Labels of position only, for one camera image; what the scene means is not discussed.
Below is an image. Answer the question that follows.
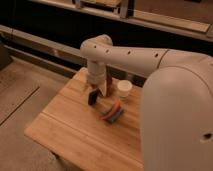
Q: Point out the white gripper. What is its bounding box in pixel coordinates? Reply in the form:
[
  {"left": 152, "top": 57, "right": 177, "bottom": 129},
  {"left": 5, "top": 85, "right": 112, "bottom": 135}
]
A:
[{"left": 87, "top": 61, "right": 109, "bottom": 97}]

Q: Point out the dark eraser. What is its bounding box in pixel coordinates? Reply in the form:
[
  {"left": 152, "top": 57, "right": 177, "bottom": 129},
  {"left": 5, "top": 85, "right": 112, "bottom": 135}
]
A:
[{"left": 88, "top": 89, "right": 100, "bottom": 106}]

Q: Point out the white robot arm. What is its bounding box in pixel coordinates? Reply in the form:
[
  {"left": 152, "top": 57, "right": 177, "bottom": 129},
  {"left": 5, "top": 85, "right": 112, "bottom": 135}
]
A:
[{"left": 80, "top": 35, "right": 213, "bottom": 171}]

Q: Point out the red object behind arm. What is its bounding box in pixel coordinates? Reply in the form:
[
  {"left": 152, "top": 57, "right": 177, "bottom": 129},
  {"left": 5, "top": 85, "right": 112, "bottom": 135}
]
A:
[{"left": 106, "top": 73, "right": 113, "bottom": 96}]

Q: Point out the white paper cup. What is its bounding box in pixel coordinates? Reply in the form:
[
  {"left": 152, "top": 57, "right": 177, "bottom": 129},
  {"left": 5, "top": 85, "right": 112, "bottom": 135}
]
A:
[{"left": 117, "top": 80, "right": 132, "bottom": 98}]

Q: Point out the blue marker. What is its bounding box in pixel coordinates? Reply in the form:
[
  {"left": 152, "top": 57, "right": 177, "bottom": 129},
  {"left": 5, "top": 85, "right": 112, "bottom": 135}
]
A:
[{"left": 106, "top": 107, "right": 124, "bottom": 124}]

